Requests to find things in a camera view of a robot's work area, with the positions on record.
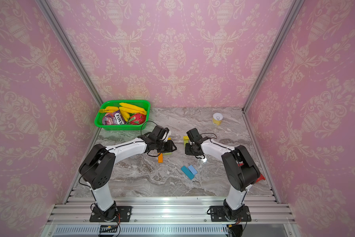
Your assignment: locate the yellow white can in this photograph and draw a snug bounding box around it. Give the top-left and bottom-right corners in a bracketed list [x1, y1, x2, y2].
[213, 113, 224, 125]

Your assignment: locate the light blue block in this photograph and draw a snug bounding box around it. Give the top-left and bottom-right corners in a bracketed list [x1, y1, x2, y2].
[188, 165, 198, 175]

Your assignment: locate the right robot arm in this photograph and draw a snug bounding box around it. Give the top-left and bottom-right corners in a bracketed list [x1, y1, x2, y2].
[185, 128, 261, 224]

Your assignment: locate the small yellow banana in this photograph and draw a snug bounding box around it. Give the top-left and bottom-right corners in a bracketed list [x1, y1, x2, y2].
[99, 106, 119, 114]

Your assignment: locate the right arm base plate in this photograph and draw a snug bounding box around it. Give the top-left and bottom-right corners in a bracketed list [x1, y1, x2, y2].
[207, 205, 252, 223]

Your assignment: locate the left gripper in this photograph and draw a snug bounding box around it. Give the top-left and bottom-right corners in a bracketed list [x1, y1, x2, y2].
[156, 139, 178, 153]

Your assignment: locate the lower yellow banana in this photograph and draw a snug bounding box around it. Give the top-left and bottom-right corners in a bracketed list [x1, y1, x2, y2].
[120, 110, 130, 122]

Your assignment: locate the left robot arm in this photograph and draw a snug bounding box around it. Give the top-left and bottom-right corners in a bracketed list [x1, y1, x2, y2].
[79, 125, 177, 224]

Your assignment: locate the red snack bag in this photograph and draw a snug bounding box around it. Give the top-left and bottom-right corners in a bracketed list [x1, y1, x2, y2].
[257, 174, 266, 182]

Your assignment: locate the green plastic basket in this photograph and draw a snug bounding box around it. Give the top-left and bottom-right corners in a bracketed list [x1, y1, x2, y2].
[94, 100, 151, 131]

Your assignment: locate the red dragon fruit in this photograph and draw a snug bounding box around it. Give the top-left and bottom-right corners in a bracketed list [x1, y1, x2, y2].
[127, 113, 146, 125]

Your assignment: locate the orange block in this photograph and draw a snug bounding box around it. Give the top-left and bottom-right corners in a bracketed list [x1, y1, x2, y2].
[158, 154, 163, 163]

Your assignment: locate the upper yellow banana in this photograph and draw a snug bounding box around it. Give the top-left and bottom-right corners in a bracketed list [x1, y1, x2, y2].
[119, 103, 147, 115]

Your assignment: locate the teal block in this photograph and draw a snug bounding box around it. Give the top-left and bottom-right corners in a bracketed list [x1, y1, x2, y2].
[181, 166, 194, 180]

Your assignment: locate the purple snack packet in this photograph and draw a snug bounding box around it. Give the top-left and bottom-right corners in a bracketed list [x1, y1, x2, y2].
[102, 110, 126, 125]

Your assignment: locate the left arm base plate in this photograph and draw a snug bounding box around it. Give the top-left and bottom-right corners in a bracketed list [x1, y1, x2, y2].
[89, 206, 133, 223]

